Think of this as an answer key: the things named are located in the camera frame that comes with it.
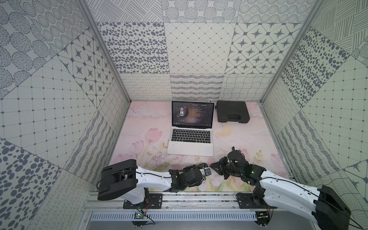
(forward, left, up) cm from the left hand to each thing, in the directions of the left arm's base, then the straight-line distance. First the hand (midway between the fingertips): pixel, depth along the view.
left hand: (200, 168), depth 81 cm
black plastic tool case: (+43, -25, +1) cm, 50 cm away
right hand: (+1, -6, +3) cm, 6 cm away
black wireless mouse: (+2, -2, -1) cm, 3 cm away
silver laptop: (+27, +6, -3) cm, 27 cm away
